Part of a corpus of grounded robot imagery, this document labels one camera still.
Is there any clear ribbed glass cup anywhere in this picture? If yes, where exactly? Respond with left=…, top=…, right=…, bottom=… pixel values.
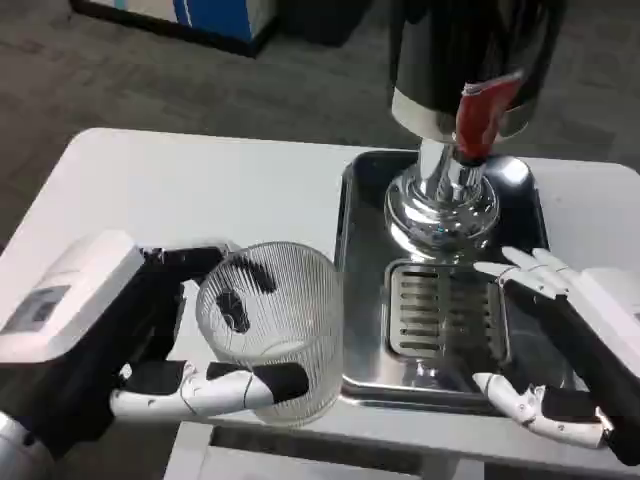
left=194, top=241, right=346, bottom=429

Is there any steel drip tray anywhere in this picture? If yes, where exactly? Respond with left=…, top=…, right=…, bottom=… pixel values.
left=333, top=149, right=591, bottom=415

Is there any blue white cabinet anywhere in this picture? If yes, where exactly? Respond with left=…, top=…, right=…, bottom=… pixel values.
left=69, top=0, right=281, bottom=59

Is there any slotted steel drip grid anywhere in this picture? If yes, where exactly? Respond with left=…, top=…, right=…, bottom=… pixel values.
left=384, top=258, right=511, bottom=359

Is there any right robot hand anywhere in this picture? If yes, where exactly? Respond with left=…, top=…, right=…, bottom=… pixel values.
left=472, top=246, right=640, bottom=467

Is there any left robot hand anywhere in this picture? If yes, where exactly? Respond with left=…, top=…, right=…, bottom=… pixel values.
left=0, top=228, right=310, bottom=461

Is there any red tap lever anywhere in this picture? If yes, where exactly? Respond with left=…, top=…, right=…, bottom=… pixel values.
left=452, top=69, right=525, bottom=157

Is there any white table frame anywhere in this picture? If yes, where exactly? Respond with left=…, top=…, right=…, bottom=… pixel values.
left=164, top=419, right=501, bottom=480

